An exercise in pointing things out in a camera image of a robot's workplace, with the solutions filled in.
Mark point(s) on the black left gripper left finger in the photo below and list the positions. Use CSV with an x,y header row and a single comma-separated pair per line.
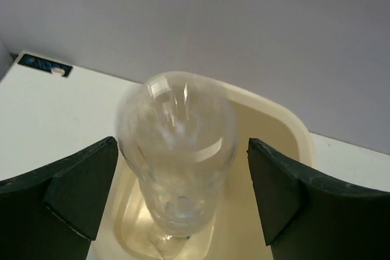
x,y
54,212

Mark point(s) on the left blue table sticker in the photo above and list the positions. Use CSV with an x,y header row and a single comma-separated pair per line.
x,y
45,65

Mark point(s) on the cream plastic bin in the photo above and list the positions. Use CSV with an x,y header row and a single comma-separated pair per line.
x,y
235,231

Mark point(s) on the clear bottle pale cap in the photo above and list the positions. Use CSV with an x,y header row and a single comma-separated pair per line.
x,y
177,133

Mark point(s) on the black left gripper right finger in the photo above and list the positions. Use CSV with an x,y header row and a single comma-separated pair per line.
x,y
307,214

